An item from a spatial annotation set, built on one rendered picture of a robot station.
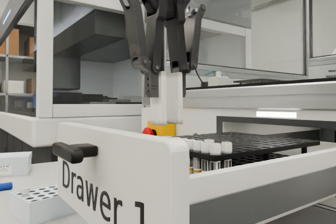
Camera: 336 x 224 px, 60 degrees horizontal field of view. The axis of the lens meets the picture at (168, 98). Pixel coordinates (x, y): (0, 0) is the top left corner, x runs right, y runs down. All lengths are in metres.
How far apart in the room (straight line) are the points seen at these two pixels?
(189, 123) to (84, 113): 0.56
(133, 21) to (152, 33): 0.03
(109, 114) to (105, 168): 0.91
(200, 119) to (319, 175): 0.35
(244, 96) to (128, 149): 0.38
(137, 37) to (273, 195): 0.23
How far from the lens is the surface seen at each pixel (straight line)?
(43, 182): 0.81
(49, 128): 1.15
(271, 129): 0.77
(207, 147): 0.33
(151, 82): 0.37
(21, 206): 0.57
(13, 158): 0.91
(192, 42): 0.42
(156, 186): 0.23
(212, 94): 0.65
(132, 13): 0.37
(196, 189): 0.26
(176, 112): 0.39
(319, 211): 0.54
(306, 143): 0.46
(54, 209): 0.56
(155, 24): 0.38
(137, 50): 0.37
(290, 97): 0.54
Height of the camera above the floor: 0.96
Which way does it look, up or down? 1 degrees up
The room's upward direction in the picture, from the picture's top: straight up
